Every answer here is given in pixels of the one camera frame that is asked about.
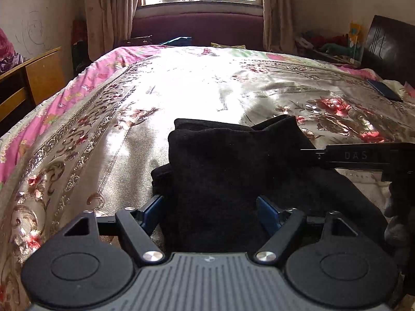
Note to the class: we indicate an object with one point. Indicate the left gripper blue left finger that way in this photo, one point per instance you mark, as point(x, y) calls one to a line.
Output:
point(136, 226)

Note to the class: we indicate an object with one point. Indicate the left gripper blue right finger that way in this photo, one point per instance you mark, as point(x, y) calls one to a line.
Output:
point(281, 225)

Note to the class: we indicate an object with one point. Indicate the black pants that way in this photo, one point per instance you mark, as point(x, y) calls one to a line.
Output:
point(216, 171)

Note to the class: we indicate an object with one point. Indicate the right hand dark glove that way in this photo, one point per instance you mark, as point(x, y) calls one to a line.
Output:
point(400, 230)

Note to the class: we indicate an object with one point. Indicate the black smartphone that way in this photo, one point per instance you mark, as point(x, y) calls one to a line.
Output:
point(384, 90)

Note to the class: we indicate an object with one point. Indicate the floral satin bedspread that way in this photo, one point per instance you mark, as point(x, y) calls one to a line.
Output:
point(92, 145)

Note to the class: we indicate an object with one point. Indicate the dark wooden headboard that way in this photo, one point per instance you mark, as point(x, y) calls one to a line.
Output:
point(389, 49)

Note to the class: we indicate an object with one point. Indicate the yellow green snack bag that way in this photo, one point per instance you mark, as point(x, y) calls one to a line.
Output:
point(355, 39)

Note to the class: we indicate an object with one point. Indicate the cluttered nightstand clothes pile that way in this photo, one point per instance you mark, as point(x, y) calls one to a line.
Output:
point(339, 49)

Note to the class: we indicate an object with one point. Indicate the right beige curtain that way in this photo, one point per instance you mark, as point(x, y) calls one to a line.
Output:
point(278, 34)

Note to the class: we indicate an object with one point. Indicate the beige curtain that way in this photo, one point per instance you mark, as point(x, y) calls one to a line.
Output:
point(278, 34)
point(109, 22)

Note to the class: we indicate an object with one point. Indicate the wooden tv cabinet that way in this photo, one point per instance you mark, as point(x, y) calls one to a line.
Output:
point(29, 84)

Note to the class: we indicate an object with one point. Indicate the yellow cloth on sofa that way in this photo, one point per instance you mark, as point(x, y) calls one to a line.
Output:
point(216, 45)

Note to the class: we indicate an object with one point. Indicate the maroon sofa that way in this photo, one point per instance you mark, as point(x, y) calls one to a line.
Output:
point(204, 28)

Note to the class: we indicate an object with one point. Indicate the left beige curtain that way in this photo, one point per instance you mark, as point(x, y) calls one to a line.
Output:
point(109, 22)

